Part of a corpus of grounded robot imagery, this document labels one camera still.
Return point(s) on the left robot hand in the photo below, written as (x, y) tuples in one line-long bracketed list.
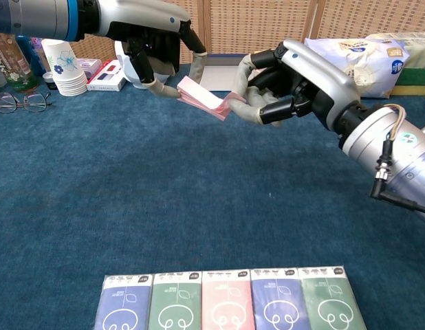
[(147, 20)]

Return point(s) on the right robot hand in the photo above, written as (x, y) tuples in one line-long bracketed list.
[(315, 79)]

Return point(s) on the pink paper booklet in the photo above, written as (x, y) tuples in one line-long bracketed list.
[(202, 98)]

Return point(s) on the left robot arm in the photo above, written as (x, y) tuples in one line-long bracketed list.
[(33, 17)]

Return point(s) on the white rice cooker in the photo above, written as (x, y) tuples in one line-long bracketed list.
[(128, 68)]

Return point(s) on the blue white tissue bag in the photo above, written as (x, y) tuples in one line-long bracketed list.
[(374, 58)]

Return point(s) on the red white blue box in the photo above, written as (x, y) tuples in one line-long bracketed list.
[(106, 77)]

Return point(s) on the small purple box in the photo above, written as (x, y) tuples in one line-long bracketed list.
[(90, 67)]

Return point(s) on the wicker folding screen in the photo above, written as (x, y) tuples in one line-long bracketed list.
[(260, 20)]

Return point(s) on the grey tray blue rim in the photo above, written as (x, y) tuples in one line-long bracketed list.
[(219, 77)]

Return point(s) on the stack of paper cups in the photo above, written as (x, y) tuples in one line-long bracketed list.
[(66, 72)]

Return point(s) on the green scouring sponge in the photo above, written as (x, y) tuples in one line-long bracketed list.
[(413, 82)]

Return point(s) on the long white paper pack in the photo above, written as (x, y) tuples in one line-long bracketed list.
[(419, 43)]

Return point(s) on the clear water bottle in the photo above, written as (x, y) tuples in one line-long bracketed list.
[(37, 51)]

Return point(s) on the small black jar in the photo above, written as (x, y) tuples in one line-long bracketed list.
[(48, 82)]

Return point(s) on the dark blue bottle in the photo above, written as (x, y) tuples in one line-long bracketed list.
[(23, 51)]

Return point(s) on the thin-framed eyeglasses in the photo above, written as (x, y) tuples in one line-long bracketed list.
[(33, 102)]

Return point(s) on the green tea bottle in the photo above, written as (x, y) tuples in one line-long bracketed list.
[(11, 62)]

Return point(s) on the blue carpet mat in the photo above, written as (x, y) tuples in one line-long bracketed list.
[(164, 172)]

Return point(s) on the green tissue packet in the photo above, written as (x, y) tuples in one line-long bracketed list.
[(174, 304), (331, 300)]

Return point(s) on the blue tissue packet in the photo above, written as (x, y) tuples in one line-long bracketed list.
[(279, 302), (124, 306)]

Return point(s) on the pink tissue packet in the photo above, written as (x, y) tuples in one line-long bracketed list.
[(228, 302)]

